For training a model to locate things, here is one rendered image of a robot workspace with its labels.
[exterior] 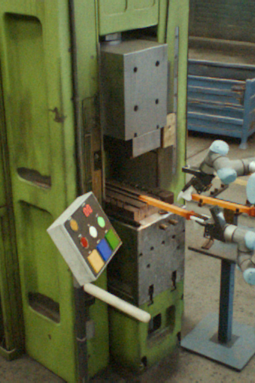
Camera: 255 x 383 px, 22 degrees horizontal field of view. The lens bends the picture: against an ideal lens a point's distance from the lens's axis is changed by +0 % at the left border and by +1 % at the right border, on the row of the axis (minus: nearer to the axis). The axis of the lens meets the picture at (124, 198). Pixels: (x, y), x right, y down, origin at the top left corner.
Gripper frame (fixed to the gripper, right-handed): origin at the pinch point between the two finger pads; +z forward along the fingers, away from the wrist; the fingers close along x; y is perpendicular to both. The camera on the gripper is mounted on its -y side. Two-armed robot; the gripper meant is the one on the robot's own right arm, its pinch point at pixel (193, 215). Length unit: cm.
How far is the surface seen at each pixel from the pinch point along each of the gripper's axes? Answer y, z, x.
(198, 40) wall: 87, 535, 698
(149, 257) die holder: 27.8, 22.0, -8.0
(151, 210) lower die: 6.1, 27.7, 0.8
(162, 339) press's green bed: 85, 23, 4
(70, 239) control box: -14, 7, -72
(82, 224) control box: -14, 13, -60
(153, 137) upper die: -33.0, 27.4, 2.8
